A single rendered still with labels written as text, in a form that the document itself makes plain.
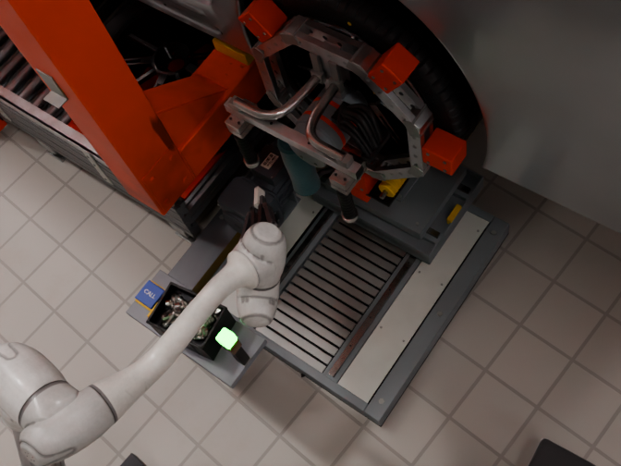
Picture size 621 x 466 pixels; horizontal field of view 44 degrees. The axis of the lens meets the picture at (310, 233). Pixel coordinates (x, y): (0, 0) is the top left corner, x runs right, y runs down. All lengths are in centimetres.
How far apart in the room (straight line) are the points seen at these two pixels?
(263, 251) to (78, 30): 67
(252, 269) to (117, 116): 61
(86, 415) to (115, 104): 82
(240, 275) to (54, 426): 51
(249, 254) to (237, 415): 106
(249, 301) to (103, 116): 62
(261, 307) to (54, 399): 51
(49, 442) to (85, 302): 142
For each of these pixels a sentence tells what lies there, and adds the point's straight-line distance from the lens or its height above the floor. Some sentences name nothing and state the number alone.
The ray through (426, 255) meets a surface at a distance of 266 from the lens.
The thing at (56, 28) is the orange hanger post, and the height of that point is 134.
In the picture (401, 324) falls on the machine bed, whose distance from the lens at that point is 266.
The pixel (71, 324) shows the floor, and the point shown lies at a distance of 308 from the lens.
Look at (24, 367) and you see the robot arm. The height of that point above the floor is 108.
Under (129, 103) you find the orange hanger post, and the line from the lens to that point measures 215.
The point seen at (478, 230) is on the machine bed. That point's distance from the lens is 279.
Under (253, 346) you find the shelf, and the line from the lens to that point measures 231.
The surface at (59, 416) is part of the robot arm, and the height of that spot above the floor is 108.
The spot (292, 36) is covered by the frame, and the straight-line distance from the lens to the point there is 197.
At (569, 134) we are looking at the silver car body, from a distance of 182.
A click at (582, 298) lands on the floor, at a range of 281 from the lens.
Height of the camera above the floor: 258
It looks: 62 degrees down
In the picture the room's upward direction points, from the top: 21 degrees counter-clockwise
